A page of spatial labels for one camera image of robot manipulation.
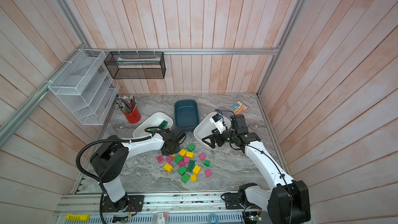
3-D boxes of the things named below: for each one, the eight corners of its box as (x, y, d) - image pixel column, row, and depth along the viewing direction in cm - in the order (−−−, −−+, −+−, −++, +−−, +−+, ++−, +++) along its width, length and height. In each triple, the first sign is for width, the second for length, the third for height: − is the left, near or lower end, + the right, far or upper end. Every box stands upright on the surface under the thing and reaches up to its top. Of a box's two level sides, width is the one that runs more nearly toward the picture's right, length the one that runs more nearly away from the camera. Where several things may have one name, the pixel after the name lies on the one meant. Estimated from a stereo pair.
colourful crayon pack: (237, 115, 110) (238, 113, 109) (229, 107, 115) (229, 106, 113) (248, 108, 114) (248, 106, 113) (239, 101, 119) (239, 99, 117)
